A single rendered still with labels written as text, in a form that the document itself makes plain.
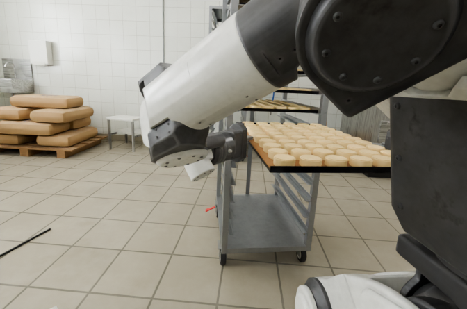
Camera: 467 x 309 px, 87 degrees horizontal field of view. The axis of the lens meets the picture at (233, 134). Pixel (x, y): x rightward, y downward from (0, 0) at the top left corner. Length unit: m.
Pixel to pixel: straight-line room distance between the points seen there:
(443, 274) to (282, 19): 0.34
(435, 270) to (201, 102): 0.34
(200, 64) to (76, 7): 4.41
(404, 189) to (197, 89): 0.27
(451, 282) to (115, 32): 4.24
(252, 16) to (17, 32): 5.01
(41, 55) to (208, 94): 4.54
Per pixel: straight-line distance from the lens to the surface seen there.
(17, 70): 5.17
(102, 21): 4.40
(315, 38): 0.17
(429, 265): 0.42
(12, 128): 3.90
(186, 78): 0.27
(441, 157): 0.31
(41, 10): 4.95
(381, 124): 3.07
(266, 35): 0.23
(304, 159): 0.59
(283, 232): 1.57
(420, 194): 0.34
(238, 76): 0.24
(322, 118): 1.26
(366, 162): 0.65
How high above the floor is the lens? 0.98
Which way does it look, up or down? 12 degrees down
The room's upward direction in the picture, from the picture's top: 3 degrees clockwise
